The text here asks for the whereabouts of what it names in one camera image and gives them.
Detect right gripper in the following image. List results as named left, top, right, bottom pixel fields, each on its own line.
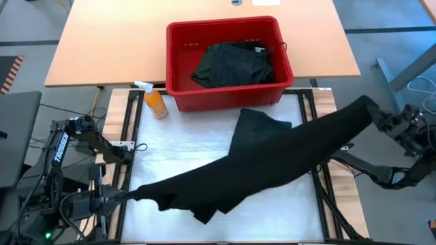
left=367, top=101, right=413, bottom=142

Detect silver metal mounting bracket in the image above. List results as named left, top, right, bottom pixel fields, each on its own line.
left=108, top=140, right=136, bottom=152

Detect dark blue jeans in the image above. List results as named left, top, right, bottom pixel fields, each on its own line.
left=227, top=108, right=294, bottom=156

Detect red plastic bin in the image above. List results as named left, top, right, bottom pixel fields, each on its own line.
left=166, top=15, right=295, bottom=113

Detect black aluminium table frame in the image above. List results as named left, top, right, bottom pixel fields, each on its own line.
left=80, top=88, right=371, bottom=245

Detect yellow cable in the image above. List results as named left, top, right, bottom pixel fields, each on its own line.
left=89, top=86, right=104, bottom=118

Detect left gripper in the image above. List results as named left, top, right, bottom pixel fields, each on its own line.
left=67, top=185, right=139, bottom=224

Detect black sweater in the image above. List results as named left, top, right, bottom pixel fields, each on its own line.
left=130, top=95, right=380, bottom=225

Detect grey table leg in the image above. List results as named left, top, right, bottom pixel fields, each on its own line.
left=375, top=43, right=436, bottom=123

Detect white cables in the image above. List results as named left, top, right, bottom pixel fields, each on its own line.
left=407, top=76, right=436, bottom=115

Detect black t-shirt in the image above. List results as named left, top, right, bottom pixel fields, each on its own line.
left=190, top=40, right=277, bottom=89

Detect hazard-striped floor mat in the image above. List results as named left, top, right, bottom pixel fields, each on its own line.
left=0, top=54, right=25, bottom=95

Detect wooden desk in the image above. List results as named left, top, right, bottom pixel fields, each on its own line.
left=44, top=0, right=362, bottom=88
left=420, top=0, right=436, bottom=23

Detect orange spray bottle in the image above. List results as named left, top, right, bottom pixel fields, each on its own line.
left=134, top=80, right=170, bottom=120

